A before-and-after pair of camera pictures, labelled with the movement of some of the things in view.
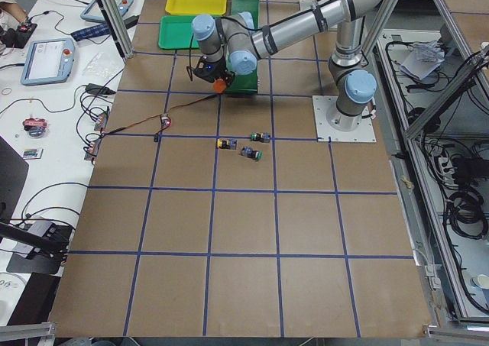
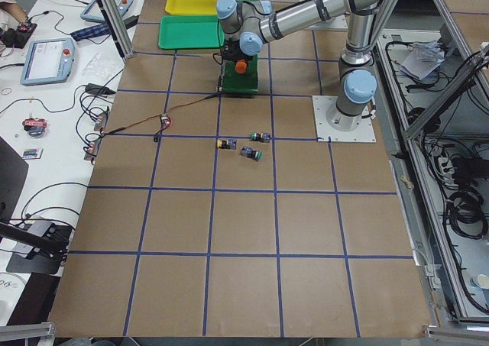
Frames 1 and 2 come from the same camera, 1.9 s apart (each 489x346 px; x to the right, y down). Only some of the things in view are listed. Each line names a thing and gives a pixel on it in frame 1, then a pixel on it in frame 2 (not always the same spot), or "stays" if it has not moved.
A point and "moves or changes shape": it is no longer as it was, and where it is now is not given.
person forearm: x=16 y=10 stays
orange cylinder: x=219 y=85 moves or changes shape
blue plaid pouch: x=91 y=32 stays
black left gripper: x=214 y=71 -> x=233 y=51
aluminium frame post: x=122 y=37 stays
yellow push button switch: x=227 y=143 stays
